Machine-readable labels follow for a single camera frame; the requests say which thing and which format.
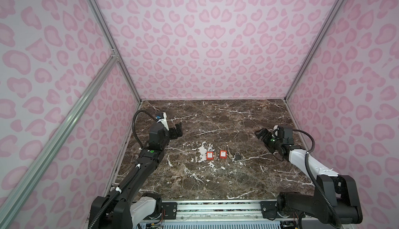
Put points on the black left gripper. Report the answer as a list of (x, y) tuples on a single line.
[(177, 129)]

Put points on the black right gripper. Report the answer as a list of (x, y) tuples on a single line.
[(265, 139)]

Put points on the red padlock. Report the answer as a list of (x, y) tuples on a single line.
[(210, 155), (223, 154)]

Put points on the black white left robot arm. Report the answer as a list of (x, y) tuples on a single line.
[(117, 210)]

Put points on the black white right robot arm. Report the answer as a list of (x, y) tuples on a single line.
[(335, 200)]

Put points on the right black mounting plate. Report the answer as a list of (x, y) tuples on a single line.
[(269, 210)]

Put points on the black mounting plate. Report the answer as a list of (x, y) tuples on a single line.
[(269, 210), (164, 211)]

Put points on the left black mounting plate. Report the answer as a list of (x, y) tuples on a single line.
[(164, 211)]

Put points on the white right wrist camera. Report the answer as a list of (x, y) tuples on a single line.
[(275, 130)]

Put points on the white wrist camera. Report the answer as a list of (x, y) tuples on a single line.
[(162, 118), (275, 130)]

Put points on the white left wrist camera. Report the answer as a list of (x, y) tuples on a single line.
[(162, 118)]

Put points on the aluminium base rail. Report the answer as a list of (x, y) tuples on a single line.
[(223, 212)]

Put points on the diagonal aluminium frame bar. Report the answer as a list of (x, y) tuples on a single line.
[(19, 196)]

